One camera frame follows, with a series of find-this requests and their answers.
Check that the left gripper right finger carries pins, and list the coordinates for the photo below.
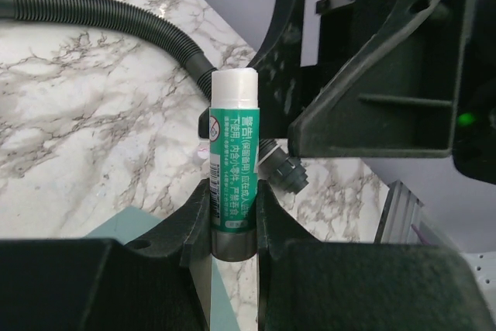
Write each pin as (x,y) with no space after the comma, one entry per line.
(307,284)

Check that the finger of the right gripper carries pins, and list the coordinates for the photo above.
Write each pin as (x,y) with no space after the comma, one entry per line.
(286,87)
(397,93)

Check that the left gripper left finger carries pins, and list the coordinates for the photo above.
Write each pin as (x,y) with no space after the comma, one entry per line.
(159,281)

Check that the green white glue stick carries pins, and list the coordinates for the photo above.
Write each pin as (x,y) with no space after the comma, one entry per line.
(234,121)

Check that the teal envelope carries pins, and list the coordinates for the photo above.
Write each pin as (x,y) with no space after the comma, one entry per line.
(131,223)

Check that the aluminium frame rail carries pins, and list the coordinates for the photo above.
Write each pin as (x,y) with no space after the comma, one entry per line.
(402,220)

